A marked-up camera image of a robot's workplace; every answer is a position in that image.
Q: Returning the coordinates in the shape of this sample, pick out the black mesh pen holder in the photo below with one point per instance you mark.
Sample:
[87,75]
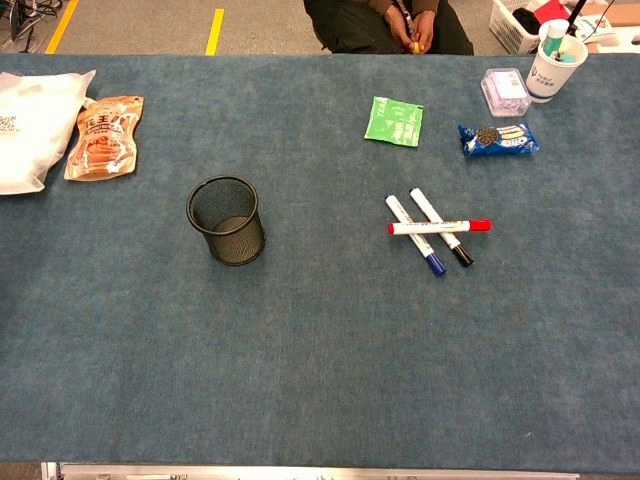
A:
[240,245]

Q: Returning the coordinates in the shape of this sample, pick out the blue cap marker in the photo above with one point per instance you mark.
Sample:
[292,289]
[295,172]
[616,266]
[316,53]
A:
[425,250]

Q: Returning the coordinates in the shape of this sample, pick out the black cap marker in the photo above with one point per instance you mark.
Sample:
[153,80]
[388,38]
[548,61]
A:
[425,205]

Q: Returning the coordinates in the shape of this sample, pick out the red cap marker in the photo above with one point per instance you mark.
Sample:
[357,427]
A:
[430,227]

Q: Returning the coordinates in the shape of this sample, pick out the green sachet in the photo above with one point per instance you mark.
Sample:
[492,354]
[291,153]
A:
[395,122]

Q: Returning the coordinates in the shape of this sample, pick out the blue Oreo cookie pack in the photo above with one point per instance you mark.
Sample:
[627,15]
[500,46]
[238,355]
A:
[500,141]

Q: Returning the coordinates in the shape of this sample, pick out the seated person in dark clothes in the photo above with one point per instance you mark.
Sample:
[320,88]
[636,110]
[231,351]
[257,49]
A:
[350,25]

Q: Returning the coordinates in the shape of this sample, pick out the clear plastic box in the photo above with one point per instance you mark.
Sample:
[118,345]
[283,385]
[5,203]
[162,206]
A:
[505,92]

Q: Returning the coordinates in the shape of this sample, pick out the orange peanut snack pouch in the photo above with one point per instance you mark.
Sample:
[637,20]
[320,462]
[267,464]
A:
[102,140]

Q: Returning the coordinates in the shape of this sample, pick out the white paper cup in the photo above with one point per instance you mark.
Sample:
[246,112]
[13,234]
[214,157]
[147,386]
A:
[550,80]

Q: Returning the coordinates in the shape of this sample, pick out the white plastic basket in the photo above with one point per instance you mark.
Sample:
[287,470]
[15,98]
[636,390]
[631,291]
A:
[505,25]

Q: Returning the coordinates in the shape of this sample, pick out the white green tube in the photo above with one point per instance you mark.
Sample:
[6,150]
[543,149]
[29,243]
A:
[552,35]

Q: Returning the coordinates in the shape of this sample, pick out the white plastic bag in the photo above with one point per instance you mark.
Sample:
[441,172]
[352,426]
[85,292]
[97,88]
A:
[30,130]

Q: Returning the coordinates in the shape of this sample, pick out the red item in basket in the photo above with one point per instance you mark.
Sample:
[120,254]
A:
[550,10]

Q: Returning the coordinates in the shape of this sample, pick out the white blue printed pack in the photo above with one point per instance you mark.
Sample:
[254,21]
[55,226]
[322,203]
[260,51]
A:
[597,27]

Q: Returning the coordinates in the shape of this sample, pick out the brown cardboard box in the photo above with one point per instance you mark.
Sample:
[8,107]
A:
[620,12]

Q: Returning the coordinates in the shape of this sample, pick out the aluminium table edge rail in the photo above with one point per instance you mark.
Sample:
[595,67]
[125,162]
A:
[300,472]

